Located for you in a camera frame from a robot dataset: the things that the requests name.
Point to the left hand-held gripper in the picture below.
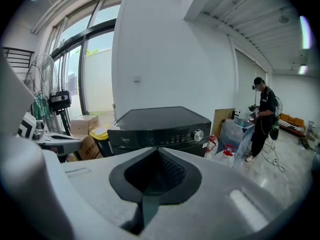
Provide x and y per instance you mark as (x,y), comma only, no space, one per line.
(31,126)

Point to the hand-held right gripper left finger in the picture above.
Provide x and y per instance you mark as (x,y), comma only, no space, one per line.
(100,184)

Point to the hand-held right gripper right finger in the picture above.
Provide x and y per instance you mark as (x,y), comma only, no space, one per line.
(212,204)

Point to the large black-framed glass window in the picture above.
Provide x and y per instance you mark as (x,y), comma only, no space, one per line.
(75,59)

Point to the black washing machine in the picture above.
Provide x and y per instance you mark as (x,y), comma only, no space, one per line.
(162,119)

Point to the small plain cardboard box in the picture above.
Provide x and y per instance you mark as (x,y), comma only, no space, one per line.
(85,124)

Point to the large printed cardboard box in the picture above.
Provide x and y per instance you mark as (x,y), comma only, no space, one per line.
(90,149)

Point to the green garment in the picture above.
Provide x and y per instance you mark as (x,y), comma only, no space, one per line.
(41,109)

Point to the black bin with yellow lid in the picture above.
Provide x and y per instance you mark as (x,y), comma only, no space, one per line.
(100,134)

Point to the clear red-capped water jug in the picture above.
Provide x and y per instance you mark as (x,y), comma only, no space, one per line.
(226,157)
(211,146)

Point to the large black standing fan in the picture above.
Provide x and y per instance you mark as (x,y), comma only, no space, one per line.
(47,84)

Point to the silver control knob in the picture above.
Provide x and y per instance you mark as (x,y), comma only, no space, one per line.
(197,135)

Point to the white power strip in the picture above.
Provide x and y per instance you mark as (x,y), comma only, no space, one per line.
(275,161)

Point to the brown wooden board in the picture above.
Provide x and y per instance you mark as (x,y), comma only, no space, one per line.
(223,114)

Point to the black faucet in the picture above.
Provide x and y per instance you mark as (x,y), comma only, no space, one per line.
(234,114)

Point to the black metal railing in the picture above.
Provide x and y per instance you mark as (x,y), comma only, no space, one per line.
(17,50)

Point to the orange sofa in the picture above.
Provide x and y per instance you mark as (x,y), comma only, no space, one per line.
(292,124)

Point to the small standing fan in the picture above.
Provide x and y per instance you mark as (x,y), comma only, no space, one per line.
(279,104)

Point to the long ceiling light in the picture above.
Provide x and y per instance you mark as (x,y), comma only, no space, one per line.
(302,69)

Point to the round ceiling fixture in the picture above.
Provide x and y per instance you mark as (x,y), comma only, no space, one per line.
(283,19)

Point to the white wall switch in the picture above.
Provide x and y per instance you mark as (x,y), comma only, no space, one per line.
(137,78)

